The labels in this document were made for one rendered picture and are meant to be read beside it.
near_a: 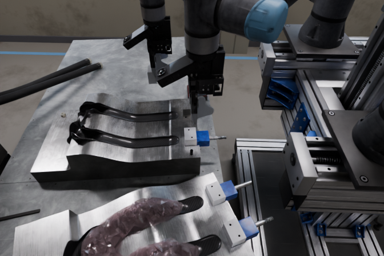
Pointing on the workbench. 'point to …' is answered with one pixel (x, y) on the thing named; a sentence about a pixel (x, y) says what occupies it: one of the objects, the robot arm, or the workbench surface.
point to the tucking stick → (19, 215)
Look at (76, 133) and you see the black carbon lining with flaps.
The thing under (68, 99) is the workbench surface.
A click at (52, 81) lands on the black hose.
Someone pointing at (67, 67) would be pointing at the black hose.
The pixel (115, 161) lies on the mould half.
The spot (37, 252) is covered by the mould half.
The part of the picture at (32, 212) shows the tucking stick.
